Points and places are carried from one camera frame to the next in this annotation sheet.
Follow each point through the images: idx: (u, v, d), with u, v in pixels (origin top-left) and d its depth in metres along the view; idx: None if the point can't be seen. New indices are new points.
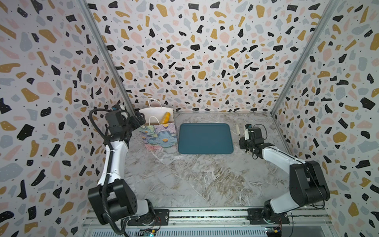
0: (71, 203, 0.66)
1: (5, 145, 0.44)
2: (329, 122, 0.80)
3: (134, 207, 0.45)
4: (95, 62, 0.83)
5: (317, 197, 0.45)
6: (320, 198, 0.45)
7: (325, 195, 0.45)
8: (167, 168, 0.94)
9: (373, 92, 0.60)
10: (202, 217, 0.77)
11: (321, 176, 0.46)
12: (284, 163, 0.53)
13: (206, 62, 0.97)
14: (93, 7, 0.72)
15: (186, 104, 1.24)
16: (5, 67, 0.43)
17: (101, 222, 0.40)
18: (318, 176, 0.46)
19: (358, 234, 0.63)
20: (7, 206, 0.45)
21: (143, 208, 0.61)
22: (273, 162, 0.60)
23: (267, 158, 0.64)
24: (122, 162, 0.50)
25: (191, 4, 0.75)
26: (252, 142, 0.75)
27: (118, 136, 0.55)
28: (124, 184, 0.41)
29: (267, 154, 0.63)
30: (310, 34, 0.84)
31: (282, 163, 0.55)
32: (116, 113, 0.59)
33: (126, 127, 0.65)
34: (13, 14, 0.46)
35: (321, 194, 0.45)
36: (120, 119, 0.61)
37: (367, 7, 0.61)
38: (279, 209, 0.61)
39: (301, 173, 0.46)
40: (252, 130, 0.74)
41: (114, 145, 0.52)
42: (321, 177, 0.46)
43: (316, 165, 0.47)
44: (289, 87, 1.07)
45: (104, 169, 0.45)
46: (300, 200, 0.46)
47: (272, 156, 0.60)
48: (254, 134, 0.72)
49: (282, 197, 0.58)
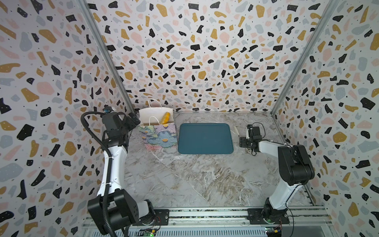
0: (71, 203, 0.66)
1: (5, 145, 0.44)
2: (329, 122, 0.80)
3: (136, 216, 0.44)
4: (95, 62, 0.83)
5: (302, 176, 0.50)
6: (305, 177, 0.50)
7: (311, 175, 0.50)
8: (167, 168, 0.94)
9: (374, 92, 0.60)
10: (202, 217, 0.77)
11: (306, 156, 0.52)
12: (274, 150, 0.61)
13: (206, 62, 0.97)
14: (93, 7, 0.72)
15: (186, 104, 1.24)
16: (5, 67, 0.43)
17: (102, 233, 0.39)
18: (304, 156, 0.52)
19: (358, 234, 0.63)
20: (7, 206, 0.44)
21: (143, 211, 0.60)
22: (268, 152, 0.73)
23: (263, 150, 0.70)
24: (121, 169, 0.48)
25: (191, 4, 0.75)
26: (252, 138, 0.80)
27: (116, 139, 0.53)
28: (125, 193, 0.40)
29: (262, 146, 0.71)
30: (310, 34, 0.84)
31: (272, 151, 0.63)
32: (113, 116, 0.56)
33: (124, 130, 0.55)
34: (13, 15, 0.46)
35: (306, 172, 0.50)
36: (117, 123, 0.58)
37: (367, 7, 0.61)
38: (277, 203, 0.63)
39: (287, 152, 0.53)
40: (251, 127, 0.82)
41: (112, 150, 0.50)
42: (306, 158, 0.52)
43: (302, 147, 0.54)
44: (289, 87, 1.07)
45: (103, 177, 0.43)
46: (286, 179, 0.51)
47: (266, 147, 0.67)
48: (253, 131, 0.80)
49: (277, 188, 0.61)
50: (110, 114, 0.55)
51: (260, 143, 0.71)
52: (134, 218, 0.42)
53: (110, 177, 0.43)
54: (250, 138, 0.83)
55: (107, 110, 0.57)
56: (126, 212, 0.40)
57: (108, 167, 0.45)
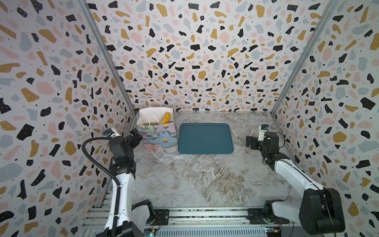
0: (71, 203, 0.66)
1: (5, 145, 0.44)
2: (329, 122, 0.80)
3: None
4: (95, 62, 0.83)
5: (329, 227, 0.41)
6: (332, 230, 0.41)
7: (340, 227, 0.41)
8: (167, 168, 0.94)
9: (373, 92, 0.60)
10: (202, 217, 0.77)
11: (338, 207, 0.42)
12: (299, 184, 0.48)
13: (206, 62, 0.97)
14: (93, 7, 0.72)
15: (186, 104, 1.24)
16: (5, 67, 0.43)
17: None
18: (335, 208, 0.42)
19: (357, 234, 0.64)
20: (7, 206, 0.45)
21: (145, 214, 0.61)
22: (286, 177, 0.55)
23: (279, 171, 0.59)
24: (129, 199, 0.47)
25: (191, 4, 0.75)
26: (266, 149, 0.69)
27: (124, 167, 0.54)
28: (132, 226, 0.39)
29: (280, 168, 0.58)
30: (310, 34, 0.84)
31: (294, 182, 0.51)
32: (120, 142, 0.55)
33: (131, 153, 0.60)
34: (13, 15, 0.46)
35: (333, 226, 0.41)
36: (124, 148, 0.58)
37: (367, 7, 0.61)
38: (279, 212, 0.61)
39: (316, 201, 0.42)
40: (269, 137, 0.67)
41: (120, 179, 0.50)
42: (337, 209, 0.42)
43: (336, 194, 0.43)
44: (289, 87, 1.07)
45: (112, 208, 0.43)
46: (308, 225, 0.43)
47: (286, 173, 0.55)
48: (271, 143, 0.65)
49: (286, 206, 0.57)
50: (117, 141, 0.54)
51: (278, 163, 0.59)
52: None
53: (119, 208, 0.43)
54: (266, 147, 0.70)
55: (107, 134, 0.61)
56: None
57: (117, 197, 0.45)
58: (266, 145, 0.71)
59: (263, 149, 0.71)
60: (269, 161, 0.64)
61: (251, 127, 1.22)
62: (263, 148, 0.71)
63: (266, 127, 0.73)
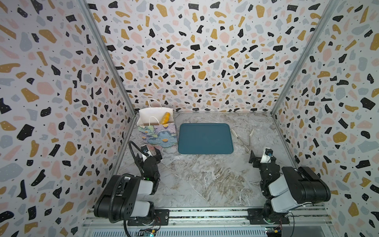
0: (71, 203, 0.66)
1: (5, 145, 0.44)
2: (329, 122, 0.80)
3: (131, 207, 0.45)
4: (95, 62, 0.83)
5: (317, 196, 0.45)
6: (319, 193, 0.45)
7: (326, 193, 0.45)
8: (167, 168, 0.94)
9: (373, 92, 0.60)
10: (202, 217, 0.77)
11: (314, 175, 0.51)
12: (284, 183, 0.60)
13: (206, 62, 0.97)
14: (93, 7, 0.72)
15: (186, 104, 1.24)
16: (5, 67, 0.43)
17: (102, 199, 0.43)
18: (312, 175, 0.51)
19: (358, 234, 0.63)
20: (7, 206, 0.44)
21: (141, 211, 0.59)
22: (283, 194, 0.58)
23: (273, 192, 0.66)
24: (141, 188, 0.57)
25: (191, 4, 0.75)
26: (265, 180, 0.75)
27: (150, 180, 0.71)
28: (137, 178, 0.48)
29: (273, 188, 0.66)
30: (310, 34, 0.84)
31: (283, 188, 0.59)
32: (154, 165, 0.68)
33: (157, 171, 0.74)
34: (13, 15, 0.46)
35: (319, 190, 0.46)
36: (154, 170, 0.70)
37: (367, 7, 0.61)
38: (279, 207, 0.61)
39: (296, 174, 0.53)
40: (271, 173, 0.69)
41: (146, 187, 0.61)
42: (314, 176, 0.50)
43: (308, 169, 0.53)
44: (289, 87, 1.07)
45: None
46: (298, 198, 0.46)
47: (278, 187, 0.62)
48: (271, 178, 0.69)
49: (282, 196, 0.58)
50: (150, 165, 0.67)
51: (270, 187, 0.67)
52: (129, 202, 0.43)
53: None
54: (265, 177, 0.74)
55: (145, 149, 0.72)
56: (130, 189, 0.46)
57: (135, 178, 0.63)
58: (266, 177, 0.74)
59: (262, 175, 0.76)
60: (264, 192, 0.70)
61: (251, 127, 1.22)
62: (262, 174, 0.76)
63: (270, 153, 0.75)
